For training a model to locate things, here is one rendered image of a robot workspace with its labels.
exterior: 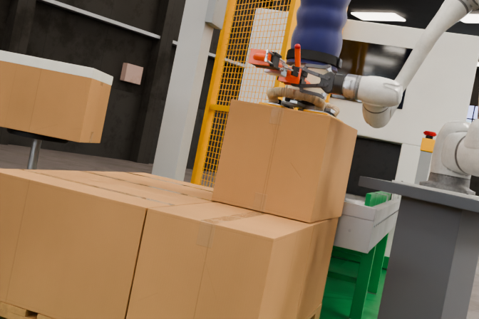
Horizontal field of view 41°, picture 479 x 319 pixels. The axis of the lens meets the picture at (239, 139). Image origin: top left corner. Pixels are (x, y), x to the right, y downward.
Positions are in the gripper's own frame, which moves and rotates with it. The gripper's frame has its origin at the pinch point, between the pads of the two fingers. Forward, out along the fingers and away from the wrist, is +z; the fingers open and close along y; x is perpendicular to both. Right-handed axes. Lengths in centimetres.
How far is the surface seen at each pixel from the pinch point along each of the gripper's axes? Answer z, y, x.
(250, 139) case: 9.9, 26.9, -4.0
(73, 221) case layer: 42, 63, -64
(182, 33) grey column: 108, -30, 130
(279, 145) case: -1.7, 27.1, -4.5
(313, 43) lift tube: -2.0, -16.5, 15.6
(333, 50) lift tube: -9.3, -15.5, 20.7
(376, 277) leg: -34, 95, 184
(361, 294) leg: -34, 92, 99
